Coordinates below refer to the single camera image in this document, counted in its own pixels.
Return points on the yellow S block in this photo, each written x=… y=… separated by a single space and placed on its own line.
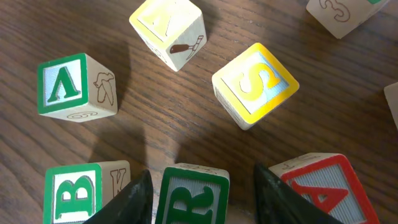
x=391 y=94

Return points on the green L block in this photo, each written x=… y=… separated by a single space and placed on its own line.
x=340 y=17

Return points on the red A block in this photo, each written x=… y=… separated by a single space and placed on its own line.
x=328 y=181

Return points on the green R block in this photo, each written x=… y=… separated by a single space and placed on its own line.
x=192 y=193

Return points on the yellow X block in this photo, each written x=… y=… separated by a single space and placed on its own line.
x=173 y=29

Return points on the green B block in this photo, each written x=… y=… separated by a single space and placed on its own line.
x=74 y=193

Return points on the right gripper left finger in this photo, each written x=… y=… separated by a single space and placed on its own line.
x=133 y=205

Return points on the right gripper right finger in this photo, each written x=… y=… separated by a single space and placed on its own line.
x=277 y=203

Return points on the yellow block left middle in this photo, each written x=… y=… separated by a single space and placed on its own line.
x=252 y=85

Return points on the green A block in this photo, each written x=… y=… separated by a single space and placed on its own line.
x=76 y=88

